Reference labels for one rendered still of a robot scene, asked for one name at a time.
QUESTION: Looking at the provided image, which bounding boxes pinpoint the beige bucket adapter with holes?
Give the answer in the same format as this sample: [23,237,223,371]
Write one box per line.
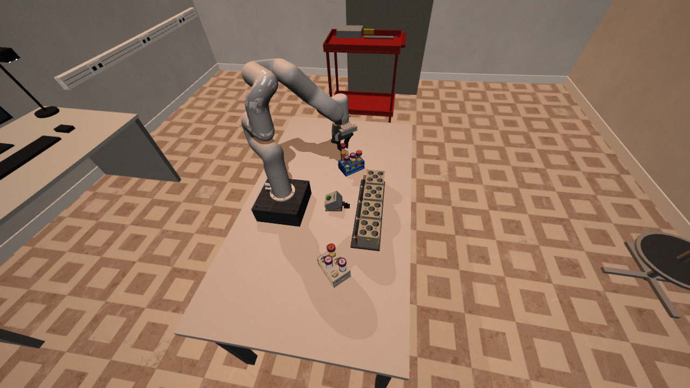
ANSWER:
[365,170,385,186]
[357,218,381,248]
[360,200,382,220]
[363,184,384,202]

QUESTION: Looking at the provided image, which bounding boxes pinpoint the blue tube rack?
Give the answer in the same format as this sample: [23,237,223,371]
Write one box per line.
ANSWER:
[339,159,364,176]

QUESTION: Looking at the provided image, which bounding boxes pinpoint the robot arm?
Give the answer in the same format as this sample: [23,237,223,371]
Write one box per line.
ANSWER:
[241,58,357,202]

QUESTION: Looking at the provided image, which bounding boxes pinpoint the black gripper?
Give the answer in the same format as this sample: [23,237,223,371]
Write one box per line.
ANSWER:
[331,122,354,151]

